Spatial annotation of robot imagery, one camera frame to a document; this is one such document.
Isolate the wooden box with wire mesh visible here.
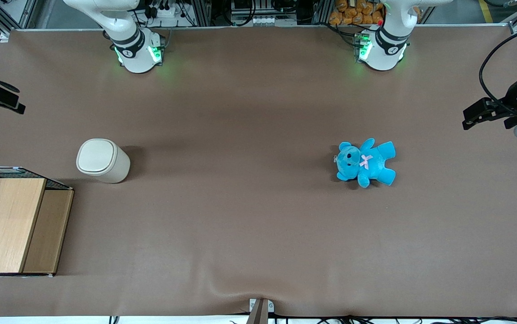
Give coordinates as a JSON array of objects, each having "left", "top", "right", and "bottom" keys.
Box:
[{"left": 0, "top": 166, "right": 75, "bottom": 277}]

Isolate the metal table clamp bracket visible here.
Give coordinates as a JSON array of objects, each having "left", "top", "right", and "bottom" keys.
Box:
[{"left": 246, "top": 298, "right": 275, "bottom": 324}]

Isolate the pile of orange plush toys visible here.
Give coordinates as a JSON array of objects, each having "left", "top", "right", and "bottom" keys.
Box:
[{"left": 328, "top": 0, "right": 385, "bottom": 26}]

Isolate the black looping cable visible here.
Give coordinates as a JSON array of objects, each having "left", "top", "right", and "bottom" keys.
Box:
[{"left": 479, "top": 23, "right": 517, "bottom": 118}]

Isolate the white power strip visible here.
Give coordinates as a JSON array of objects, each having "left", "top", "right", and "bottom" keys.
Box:
[{"left": 148, "top": 4, "right": 179, "bottom": 19}]

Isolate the beige lidded trash can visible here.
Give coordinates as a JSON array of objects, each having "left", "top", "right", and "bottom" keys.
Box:
[{"left": 76, "top": 138, "right": 131, "bottom": 184}]

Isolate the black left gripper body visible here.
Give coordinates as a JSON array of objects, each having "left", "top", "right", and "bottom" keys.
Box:
[{"left": 492, "top": 71, "right": 517, "bottom": 120}]

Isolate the blue teddy bear plush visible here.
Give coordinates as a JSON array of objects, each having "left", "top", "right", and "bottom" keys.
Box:
[{"left": 335, "top": 138, "right": 397, "bottom": 189}]

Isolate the brown table cloth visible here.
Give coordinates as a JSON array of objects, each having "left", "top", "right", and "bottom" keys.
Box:
[{"left": 0, "top": 25, "right": 517, "bottom": 318}]

